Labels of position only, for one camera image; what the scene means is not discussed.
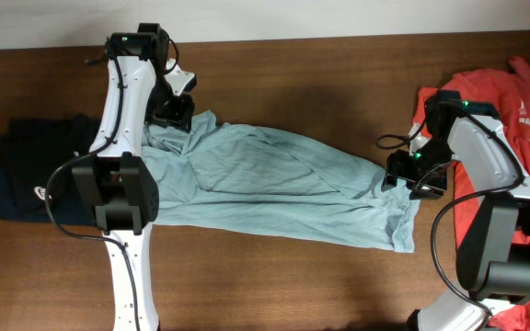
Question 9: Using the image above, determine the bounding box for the light blue grey t-shirt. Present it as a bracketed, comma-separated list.
[142, 111, 420, 253]

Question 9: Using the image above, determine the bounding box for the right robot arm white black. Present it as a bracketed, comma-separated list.
[382, 90, 530, 331]

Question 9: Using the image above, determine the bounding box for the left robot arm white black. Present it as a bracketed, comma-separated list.
[71, 23, 196, 331]

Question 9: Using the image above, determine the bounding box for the red t-shirt with print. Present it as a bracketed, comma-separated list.
[415, 57, 530, 322]

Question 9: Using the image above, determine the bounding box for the folded black Nike garment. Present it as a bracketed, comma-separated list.
[0, 114, 100, 223]

